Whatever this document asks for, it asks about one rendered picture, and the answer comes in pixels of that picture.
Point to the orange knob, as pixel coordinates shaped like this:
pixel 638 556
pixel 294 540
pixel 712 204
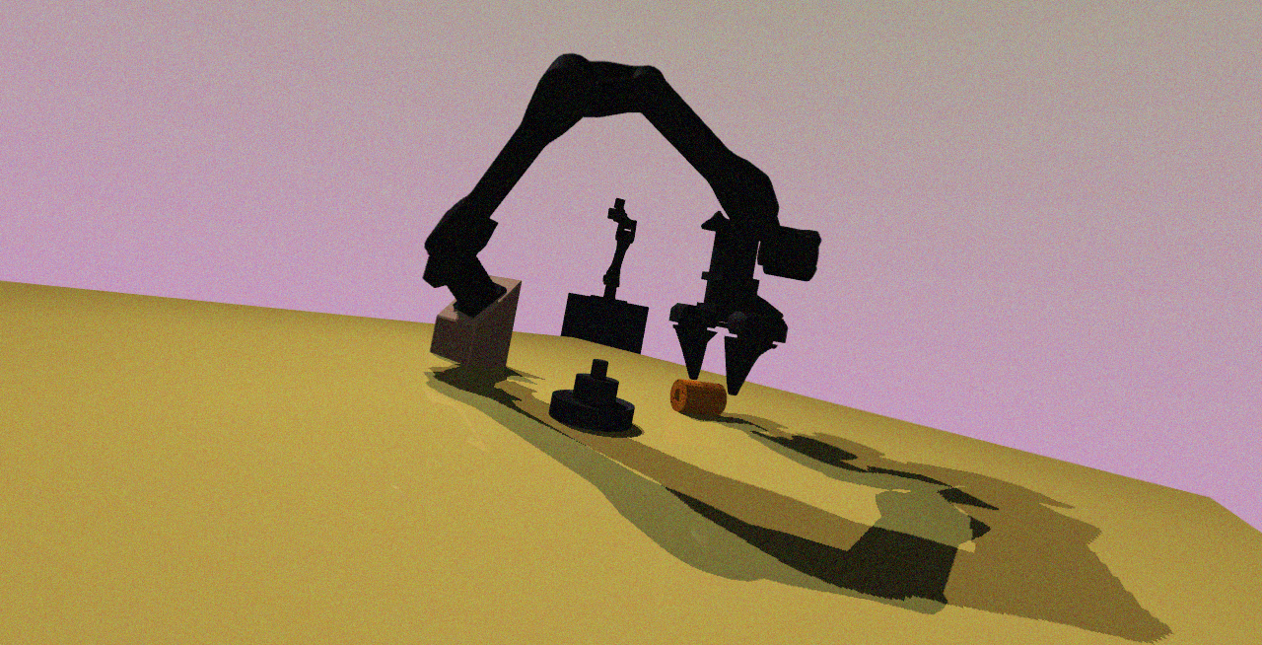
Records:
pixel 698 397

